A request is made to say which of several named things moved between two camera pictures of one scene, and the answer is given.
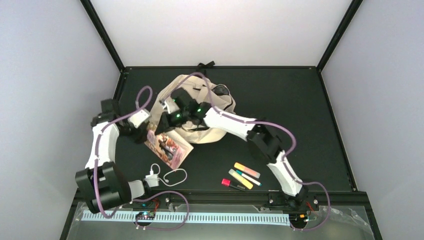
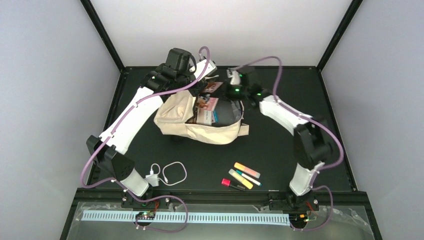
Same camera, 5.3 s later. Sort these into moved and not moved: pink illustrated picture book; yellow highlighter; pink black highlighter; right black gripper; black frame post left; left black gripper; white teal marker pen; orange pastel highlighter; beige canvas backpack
Moved: pink illustrated picture book; right black gripper; beige canvas backpack; left black gripper
Not moved: white teal marker pen; black frame post left; yellow highlighter; pink black highlighter; orange pastel highlighter
